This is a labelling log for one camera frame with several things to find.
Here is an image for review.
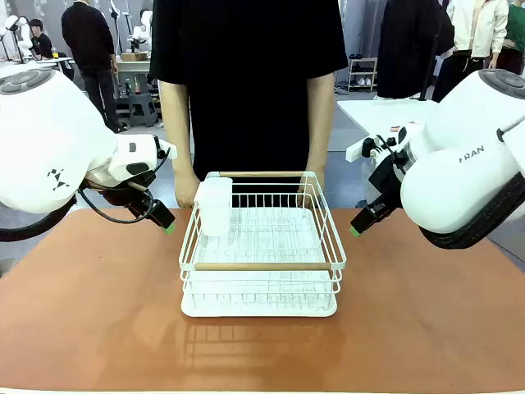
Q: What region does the person in green top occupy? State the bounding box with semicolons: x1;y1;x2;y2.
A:
491;0;525;76

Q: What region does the white drip tray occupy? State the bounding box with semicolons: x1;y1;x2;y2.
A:
180;207;339;318

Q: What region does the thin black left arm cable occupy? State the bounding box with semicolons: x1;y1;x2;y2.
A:
76;137;171;225

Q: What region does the person in black t-shirt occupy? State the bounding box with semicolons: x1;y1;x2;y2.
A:
148;0;349;182

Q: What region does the black hanging coat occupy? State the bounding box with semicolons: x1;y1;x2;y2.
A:
376;0;455;100

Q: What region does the black right arm conduit hose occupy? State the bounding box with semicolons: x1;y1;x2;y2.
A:
418;171;525;251

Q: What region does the person's left forearm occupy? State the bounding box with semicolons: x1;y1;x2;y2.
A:
304;72;337;178

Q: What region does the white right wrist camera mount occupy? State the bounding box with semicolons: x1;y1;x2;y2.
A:
345;125;411;164

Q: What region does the grey plastic step stool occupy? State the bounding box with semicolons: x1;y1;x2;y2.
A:
127;93;159;128

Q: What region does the white background desk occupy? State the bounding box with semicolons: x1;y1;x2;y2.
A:
0;56;75;80

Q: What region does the person's right forearm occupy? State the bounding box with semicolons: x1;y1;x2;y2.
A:
158;79;194;178

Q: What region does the black left arm conduit hose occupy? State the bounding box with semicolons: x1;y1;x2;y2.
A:
0;195;79;243

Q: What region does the white wire dish rack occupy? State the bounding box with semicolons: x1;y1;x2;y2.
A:
178;170;348;296

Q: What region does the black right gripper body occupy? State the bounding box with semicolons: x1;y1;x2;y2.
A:
367;153;408;214

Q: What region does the person's left hand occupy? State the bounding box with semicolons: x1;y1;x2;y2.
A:
297;169;327;207

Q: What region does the black arm conduit hose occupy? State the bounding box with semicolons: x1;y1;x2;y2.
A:
0;195;79;243
418;171;525;251

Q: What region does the white shoe rack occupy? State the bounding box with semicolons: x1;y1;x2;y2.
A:
346;57;379;94

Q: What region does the person's right hand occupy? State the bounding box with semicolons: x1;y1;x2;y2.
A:
173;167;203;210

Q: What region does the person in white jacket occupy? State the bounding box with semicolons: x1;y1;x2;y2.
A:
431;0;510;103

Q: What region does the seated person in black shirt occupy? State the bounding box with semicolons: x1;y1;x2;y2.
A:
27;17;55;59

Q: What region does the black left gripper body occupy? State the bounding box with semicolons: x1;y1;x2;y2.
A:
102;182;165;221

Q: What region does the white side table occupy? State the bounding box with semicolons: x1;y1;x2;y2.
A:
336;98;441;144

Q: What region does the standing man in black clothes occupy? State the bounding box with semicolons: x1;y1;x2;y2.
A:
61;0;129;135

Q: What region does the white plastic cutlery cup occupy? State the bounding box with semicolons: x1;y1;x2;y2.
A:
193;176;235;238

